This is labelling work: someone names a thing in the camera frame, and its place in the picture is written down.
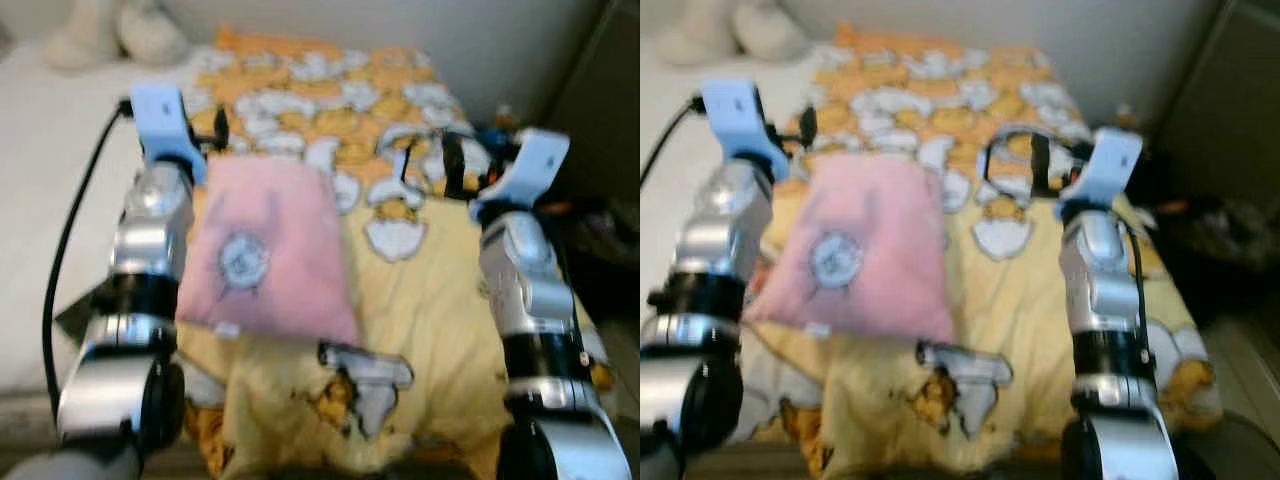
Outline white mattress bed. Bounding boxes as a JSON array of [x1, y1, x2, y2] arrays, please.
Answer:
[[0, 40, 226, 446], [640, 40, 831, 311]]

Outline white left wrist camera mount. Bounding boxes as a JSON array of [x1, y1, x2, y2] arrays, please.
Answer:
[[700, 80, 791, 183], [130, 82, 208, 188]]

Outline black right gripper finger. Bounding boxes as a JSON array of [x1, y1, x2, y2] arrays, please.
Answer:
[[1028, 133, 1053, 198], [441, 130, 468, 199]]

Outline pink pillow with round print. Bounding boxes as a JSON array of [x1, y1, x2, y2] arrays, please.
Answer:
[[742, 155, 956, 343], [175, 155, 363, 346]]

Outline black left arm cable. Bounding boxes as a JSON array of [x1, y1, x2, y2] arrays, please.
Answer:
[[640, 96, 707, 191], [42, 98, 136, 421]]

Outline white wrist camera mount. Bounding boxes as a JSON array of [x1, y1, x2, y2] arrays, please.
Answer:
[[468, 127, 571, 226], [700, 80, 791, 183], [1055, 126, 1144, 223], [130, 82, 208, 188]]

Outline dark cabinet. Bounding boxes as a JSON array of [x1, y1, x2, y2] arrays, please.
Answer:
[[1150, 0, 1280, 201], [545, 0, 641, 201]]

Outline yellow cartoon print quilt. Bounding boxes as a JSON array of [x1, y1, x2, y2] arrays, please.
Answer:
[[175, 25, 616, 480], [745, 22, 1226, 476]]

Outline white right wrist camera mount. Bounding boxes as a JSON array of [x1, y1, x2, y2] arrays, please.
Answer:
[[468, 127, 571, 226], [1055, 126, 1144, 223]]

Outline white plush toy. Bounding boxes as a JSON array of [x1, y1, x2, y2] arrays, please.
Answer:
[[655, 0, 811, 66], [45, 0, 191, 71]]

